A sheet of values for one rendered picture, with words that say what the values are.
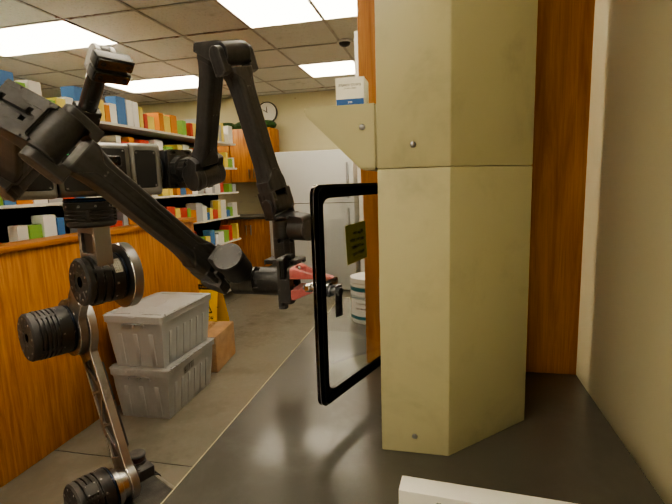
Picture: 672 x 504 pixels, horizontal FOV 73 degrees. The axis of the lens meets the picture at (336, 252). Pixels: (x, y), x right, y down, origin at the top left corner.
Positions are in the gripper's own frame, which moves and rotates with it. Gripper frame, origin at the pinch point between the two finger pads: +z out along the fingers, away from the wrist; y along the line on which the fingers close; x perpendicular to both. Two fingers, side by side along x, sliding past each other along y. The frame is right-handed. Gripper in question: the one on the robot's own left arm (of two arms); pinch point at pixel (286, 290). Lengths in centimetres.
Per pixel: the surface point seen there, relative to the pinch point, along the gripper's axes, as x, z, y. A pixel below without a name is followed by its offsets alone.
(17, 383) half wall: 54, 62, -164
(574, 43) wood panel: -8, -55, 69
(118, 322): 106, 46, -145
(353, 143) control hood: -46, -35, 29
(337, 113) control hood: -46, -39, 27
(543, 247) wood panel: -8, -13, 64
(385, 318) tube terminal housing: -45, -7, 33
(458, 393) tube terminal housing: -44, 6, 45
